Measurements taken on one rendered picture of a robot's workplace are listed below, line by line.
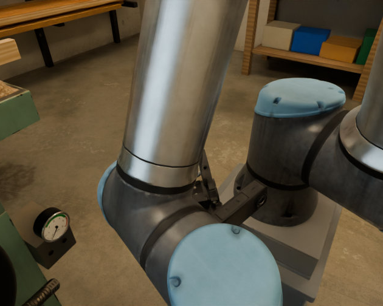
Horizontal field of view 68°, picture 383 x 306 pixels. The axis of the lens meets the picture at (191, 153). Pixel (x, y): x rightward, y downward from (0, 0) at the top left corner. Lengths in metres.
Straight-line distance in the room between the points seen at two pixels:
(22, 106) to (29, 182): 1.31
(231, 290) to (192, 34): 0.20
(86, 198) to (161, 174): 1.37
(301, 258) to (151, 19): 0.52
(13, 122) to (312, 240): 0.60
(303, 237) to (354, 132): 0.27
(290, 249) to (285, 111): 0.28
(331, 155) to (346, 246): 1.05
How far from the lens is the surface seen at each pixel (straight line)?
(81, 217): 1.55
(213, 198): 0.46
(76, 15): 3.05
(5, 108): 0.56
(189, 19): 0.24
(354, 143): 0.45
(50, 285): 0.66
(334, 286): 1.38
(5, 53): 0.73
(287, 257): 0.65
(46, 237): 0.63
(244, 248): 0.25
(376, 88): 0.40
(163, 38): 0.24
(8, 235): 0.66
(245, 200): 0.46
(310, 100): 0.52
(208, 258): 0.25
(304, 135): 0.51
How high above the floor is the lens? 1.11
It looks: 37 degrees down
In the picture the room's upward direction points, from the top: straight up
